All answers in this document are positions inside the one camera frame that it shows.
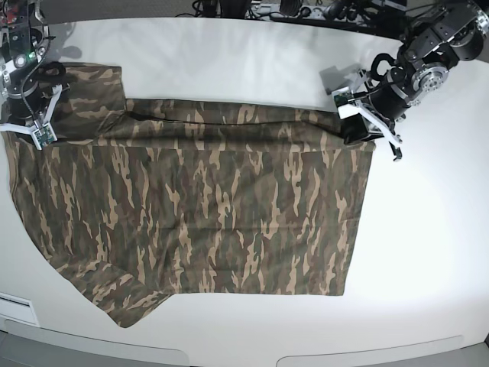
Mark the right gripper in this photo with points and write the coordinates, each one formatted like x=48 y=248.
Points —
x=30 y=94

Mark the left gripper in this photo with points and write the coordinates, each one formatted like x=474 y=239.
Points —
x=390 y=100

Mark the camouflage T-shirt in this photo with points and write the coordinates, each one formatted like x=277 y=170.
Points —
x=138 y=200

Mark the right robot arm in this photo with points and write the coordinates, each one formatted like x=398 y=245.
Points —
x=25 y=40

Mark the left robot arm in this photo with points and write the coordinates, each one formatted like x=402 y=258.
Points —
x=453 y=32

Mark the black power strip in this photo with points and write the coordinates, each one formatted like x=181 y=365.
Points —
x=328 y=15

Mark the dark equipment clutter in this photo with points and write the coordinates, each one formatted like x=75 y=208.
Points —
x=230 y=9

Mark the white label plate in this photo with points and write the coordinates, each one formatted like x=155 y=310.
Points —
x=18 y=309

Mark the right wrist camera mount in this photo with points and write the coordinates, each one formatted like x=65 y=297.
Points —
x=41 y=131

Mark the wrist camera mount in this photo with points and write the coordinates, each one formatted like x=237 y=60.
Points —
x=41 y=131
x=349 y=91

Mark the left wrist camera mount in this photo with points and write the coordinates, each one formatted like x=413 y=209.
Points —
x=349 y=91

